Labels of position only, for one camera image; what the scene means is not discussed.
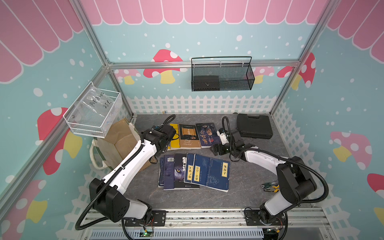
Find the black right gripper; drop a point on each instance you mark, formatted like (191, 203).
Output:
(220, 152)

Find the purple book with face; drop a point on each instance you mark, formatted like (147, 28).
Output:
(207, 134)

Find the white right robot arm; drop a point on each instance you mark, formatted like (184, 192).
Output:
(295, 181)

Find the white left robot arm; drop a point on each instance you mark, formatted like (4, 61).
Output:
(107, 194)

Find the clear plastic bag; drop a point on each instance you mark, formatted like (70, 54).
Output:
(93, 108)

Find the black plastic tool case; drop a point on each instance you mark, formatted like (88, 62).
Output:
(256, 127)

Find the brown book with lamp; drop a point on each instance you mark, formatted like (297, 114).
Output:
(189, 138)

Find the dark blue barcode book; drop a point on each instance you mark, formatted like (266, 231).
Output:
(166, 175)

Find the dark wolf cover book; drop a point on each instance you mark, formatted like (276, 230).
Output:
(180, 172)

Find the blue book yellow label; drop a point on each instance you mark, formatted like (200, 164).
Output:
(218, 175)

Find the blue book middle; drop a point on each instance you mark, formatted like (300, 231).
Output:
(201, 168)

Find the black box in basket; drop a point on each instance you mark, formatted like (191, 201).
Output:
(206, 83)

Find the green circuit board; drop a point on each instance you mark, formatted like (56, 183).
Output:
(146, 234)

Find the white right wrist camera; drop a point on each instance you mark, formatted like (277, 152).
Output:
(223, 136)

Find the yellow handled pliers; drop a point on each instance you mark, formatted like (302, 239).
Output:
(272, 187)

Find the white wire basket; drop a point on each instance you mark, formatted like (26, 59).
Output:
(97, 132)

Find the black wire mesh basket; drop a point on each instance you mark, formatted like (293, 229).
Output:
(235, 73)

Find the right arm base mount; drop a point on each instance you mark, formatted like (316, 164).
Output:
(254, 217)

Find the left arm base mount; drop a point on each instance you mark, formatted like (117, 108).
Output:
(154, 219)

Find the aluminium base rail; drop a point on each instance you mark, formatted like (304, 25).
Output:
(220, 224)

